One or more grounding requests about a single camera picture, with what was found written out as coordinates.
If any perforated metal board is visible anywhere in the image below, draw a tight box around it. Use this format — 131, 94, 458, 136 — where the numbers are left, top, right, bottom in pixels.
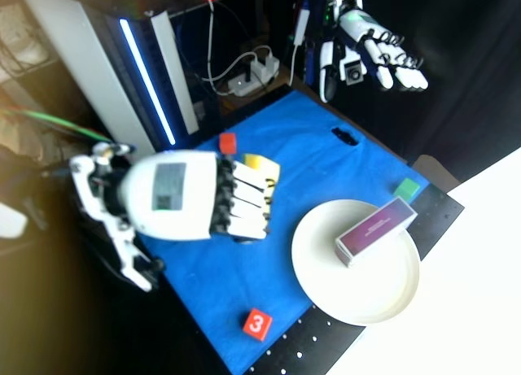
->
243, 183, 465, 375

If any small black clip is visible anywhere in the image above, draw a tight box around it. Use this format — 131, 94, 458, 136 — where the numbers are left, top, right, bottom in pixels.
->
331, 126, 361, 147

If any green block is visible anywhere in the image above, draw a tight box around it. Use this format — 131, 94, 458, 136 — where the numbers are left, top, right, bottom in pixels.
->
393, 177, 420, 203

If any yellow and green sponge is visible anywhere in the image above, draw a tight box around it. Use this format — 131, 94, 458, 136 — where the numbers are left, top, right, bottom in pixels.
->
239, 153, 282, 213

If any plain red block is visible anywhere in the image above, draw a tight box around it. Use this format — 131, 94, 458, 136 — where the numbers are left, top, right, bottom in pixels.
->
218, 133, 239, 155

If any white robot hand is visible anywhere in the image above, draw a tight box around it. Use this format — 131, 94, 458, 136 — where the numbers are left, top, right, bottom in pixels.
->
318, 8, 431, 104
117, 150, 282, 244

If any green cable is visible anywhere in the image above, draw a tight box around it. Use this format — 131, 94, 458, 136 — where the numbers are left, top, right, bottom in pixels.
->
0, 108, 112, 143

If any purple rectangular box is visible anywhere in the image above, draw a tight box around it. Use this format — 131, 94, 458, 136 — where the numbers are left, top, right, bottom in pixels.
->
334, 195, 419, 268

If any blue cloth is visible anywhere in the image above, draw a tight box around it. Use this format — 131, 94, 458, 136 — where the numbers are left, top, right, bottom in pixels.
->
136, 89, 431, 375

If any white power strip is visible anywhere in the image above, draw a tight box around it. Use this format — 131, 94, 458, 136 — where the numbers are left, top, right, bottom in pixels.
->
226, 55, 281, 98

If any white round plate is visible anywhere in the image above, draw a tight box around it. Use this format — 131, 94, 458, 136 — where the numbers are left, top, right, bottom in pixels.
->
291, 198, 421, 326

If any white hanging cable with adapter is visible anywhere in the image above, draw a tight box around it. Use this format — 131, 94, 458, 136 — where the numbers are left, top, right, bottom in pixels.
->
287, 7, 311, 87

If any brown cardboard piece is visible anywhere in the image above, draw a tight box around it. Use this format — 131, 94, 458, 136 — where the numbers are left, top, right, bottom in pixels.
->
410, 154, 462, 194

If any white computer tower blue light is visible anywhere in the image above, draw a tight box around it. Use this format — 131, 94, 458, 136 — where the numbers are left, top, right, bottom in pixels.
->
15, 0, 200, 156

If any red block with number three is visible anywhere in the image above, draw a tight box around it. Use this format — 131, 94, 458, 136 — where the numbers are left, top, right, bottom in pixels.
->
243, 308, 274, 342

